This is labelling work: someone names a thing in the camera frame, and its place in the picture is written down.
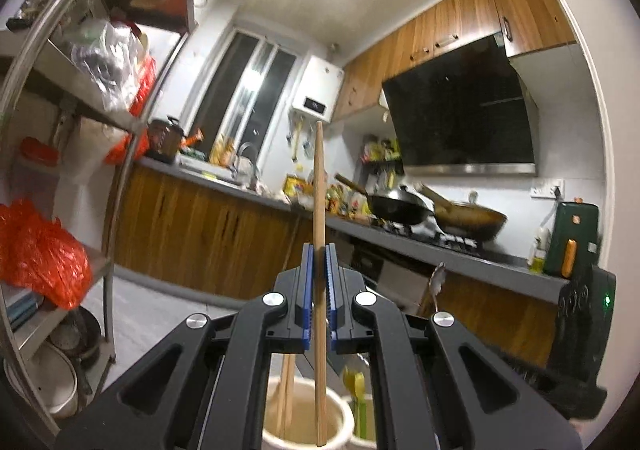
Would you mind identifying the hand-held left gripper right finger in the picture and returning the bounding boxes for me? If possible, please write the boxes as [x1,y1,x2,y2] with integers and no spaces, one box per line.
[324,242,586,450]

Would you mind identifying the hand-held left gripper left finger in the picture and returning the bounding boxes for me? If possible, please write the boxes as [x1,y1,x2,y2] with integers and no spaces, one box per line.
[52,242,321,450]

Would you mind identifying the wooden chopstick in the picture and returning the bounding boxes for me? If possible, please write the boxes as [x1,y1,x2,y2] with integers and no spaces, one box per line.
[282,355,297,441]
[276,355,290,438]
[311,121,329,447]

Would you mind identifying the yellow-handled fork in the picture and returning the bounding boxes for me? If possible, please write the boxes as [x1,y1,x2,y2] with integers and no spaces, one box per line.
[341,364,366,401]

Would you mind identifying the silver metal spoon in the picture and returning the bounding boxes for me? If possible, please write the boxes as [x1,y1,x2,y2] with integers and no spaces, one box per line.
[427,264,448,318]

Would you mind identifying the white floral ceramic utensil holder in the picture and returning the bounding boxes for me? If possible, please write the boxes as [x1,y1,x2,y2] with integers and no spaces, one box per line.
[260,375,381,450]

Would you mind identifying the built-in black appliance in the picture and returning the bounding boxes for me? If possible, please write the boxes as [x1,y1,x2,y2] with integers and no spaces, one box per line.
[350,250,436,316]

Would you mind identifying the seasoning packets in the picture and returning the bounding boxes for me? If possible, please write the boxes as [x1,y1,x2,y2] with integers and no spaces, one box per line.
[325,182,373,218]

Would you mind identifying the cooking oil bottle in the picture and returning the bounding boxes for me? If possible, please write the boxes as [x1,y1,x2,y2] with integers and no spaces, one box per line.
[527,227,551,274]

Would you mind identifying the yellow container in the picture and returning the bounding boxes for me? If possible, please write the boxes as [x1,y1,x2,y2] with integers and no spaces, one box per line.
[282,174,313,203]

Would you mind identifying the black wok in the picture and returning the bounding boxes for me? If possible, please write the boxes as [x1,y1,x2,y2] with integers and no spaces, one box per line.
[334,173,436,226]

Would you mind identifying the grey countertop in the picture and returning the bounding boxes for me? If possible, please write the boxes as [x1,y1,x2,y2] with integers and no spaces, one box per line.
[137,157,571,303]

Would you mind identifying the dark green air fryer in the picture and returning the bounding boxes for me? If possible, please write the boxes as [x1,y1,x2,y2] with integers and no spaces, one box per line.
[542,200,601,278]

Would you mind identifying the gas stove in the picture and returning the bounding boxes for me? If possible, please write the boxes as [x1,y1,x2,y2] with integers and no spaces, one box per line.
[385,222,481,256]

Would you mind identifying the wooden base cabinets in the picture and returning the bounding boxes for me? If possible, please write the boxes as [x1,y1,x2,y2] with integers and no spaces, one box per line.
[112,165,561,366]

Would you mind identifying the steel faucet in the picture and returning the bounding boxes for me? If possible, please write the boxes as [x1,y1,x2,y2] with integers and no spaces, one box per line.
[235,142,261,181]

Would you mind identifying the orange bottles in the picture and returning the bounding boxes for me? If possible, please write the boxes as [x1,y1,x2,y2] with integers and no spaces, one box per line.
[210,135,236,166]

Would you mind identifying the white water heater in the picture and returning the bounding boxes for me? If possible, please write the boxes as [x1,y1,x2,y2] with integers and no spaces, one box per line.
[290,55,346,123]

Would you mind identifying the kitchen window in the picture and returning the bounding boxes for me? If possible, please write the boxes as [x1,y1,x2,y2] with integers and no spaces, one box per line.
[187,27,301,161]

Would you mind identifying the steel shelf rack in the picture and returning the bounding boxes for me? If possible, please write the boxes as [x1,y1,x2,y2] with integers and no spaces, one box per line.
[0,0,201,436]

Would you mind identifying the black range hood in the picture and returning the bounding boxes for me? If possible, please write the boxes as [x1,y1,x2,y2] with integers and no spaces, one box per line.
[381,32,541,177]

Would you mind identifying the hanging red plastic bag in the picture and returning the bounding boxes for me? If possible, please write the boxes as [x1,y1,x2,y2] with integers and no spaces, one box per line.
[102,55,157,166]

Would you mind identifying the steel pot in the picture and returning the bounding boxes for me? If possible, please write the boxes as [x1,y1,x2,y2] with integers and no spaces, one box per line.
[47,307,103,363]

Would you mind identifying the large red plastic bag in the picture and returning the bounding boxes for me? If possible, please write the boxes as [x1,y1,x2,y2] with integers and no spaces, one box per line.
[0,200,93,310]

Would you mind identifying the white pot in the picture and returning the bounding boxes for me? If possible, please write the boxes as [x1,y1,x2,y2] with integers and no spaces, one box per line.
[5,340,81,418]

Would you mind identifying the blue tray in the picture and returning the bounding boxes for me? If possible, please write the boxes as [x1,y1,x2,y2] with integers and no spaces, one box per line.
[5,290,46,331]

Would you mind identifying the wooden upper cabinets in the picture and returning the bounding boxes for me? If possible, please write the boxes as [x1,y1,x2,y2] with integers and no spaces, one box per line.
[332,0,578,123]

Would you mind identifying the clear crumpled plastic bag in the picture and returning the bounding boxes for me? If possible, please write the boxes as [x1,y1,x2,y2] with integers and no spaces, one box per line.
[70,20,146,111]

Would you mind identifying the red lid plastic container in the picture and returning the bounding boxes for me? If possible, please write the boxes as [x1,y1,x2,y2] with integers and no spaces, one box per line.
[19,137,61,166]

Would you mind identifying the wall condiment rack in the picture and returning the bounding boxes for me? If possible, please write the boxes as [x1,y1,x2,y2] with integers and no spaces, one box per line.
[360,135,406,176]

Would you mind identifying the white wall socket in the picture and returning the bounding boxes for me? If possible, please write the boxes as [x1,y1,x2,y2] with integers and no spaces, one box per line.
[531,180,566,199]

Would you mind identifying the brown wok with wooden handle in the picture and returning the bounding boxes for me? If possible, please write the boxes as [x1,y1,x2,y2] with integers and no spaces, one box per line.
[417,182,508,241]

